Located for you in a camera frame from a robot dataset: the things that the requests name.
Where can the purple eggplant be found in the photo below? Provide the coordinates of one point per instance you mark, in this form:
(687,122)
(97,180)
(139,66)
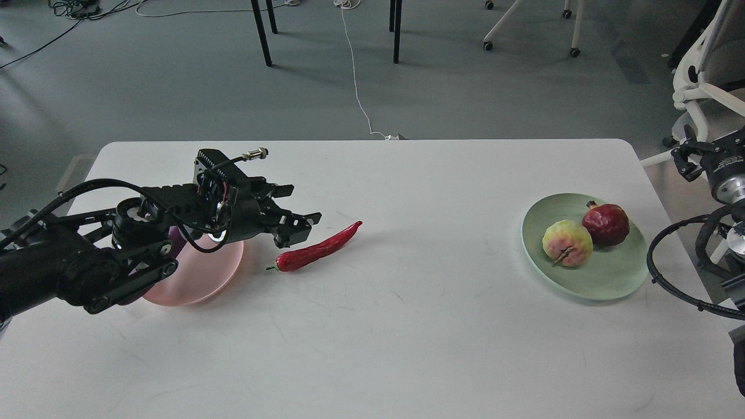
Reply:
(177,244)

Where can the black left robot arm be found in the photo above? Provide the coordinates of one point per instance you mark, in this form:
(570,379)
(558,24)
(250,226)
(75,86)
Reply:
(106,242)

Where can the black table leg right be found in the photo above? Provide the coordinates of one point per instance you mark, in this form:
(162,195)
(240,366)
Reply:
(395,23)

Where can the white office chair base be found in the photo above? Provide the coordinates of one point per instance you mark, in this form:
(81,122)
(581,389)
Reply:
(574,11)

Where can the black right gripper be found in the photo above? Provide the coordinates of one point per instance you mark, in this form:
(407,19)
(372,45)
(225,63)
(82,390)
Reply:
(724,166)

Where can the red chili pepper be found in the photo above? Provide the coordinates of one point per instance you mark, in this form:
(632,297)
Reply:
(294,260)

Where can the black table leg left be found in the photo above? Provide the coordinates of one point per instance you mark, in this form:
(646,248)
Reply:
(261,29)

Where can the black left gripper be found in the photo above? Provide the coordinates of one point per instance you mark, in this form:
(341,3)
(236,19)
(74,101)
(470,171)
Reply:
(243,209)

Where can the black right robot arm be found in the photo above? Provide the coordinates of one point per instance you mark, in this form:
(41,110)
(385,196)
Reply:
(719,243)

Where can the pink plate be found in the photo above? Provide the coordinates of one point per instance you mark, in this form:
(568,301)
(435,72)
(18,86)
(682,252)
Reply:
(198,276)

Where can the yellow pink custard apple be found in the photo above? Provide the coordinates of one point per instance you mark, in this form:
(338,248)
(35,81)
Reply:
(567,243)

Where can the black table leg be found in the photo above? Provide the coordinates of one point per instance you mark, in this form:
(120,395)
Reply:
(395,23)
(261,29)

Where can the dark red pomegranate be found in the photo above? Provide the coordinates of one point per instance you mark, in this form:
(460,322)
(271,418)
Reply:
(607,224)

